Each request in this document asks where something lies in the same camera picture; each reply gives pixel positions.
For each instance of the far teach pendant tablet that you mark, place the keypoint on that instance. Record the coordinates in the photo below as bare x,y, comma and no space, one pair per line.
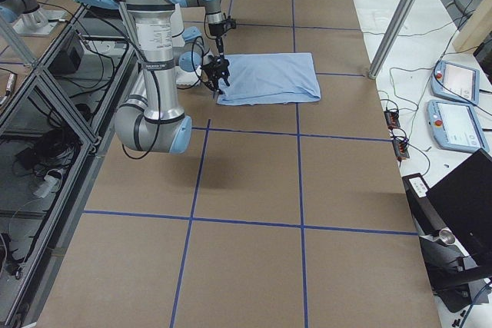
456,82

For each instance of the aluminium frame post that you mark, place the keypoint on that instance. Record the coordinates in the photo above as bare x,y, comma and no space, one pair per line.
401,12

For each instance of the brown paper table cover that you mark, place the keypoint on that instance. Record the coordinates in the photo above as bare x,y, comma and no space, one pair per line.
290,215

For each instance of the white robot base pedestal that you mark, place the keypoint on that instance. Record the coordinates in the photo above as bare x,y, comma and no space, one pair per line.
189,48

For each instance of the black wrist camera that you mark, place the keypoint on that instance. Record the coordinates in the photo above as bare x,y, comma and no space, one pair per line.
228,24

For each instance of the teach pendant tablet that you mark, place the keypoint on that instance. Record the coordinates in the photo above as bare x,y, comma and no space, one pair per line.
456,82
455,126

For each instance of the light blue t-shirt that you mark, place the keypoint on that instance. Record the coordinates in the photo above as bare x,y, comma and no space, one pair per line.
278,78

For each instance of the near teach pendant tablet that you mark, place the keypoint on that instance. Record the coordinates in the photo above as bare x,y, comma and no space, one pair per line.
455,126

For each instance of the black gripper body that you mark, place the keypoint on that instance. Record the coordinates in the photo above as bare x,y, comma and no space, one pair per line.
215,30
216,67

